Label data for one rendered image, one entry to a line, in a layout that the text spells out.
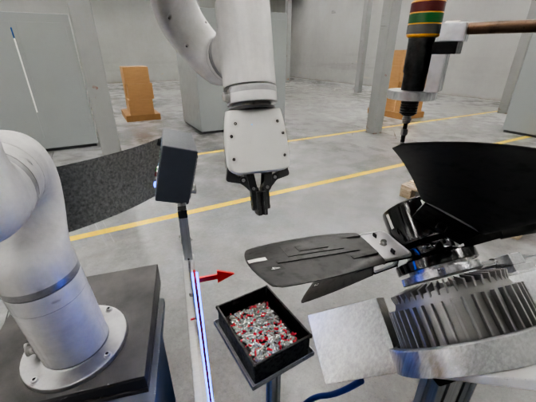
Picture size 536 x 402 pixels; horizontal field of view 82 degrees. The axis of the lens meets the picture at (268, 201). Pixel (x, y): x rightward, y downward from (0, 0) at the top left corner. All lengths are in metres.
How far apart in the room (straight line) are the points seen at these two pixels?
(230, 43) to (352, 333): 0.55
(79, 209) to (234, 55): 1.78
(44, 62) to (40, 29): 0.46
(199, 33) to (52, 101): 5.82
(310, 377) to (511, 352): 1.39
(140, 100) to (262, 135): 8.03
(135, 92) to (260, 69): 7.98
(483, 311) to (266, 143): 0.41
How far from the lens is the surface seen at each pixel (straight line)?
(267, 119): 0.50
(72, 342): 0.70
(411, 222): 0.63
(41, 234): 0.63
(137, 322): 0.77
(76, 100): 6.33
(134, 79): 8.42
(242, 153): 0.48
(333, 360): 0.70
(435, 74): 0.52
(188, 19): 0.58
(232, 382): 1.83
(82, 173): 2.11
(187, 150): 1.02
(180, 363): 1.95
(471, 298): 0.59
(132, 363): 0.71
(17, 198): 0.51
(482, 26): 0.52
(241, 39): 0.50
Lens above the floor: 1.51
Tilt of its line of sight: 25 degrees down
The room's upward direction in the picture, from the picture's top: straight up
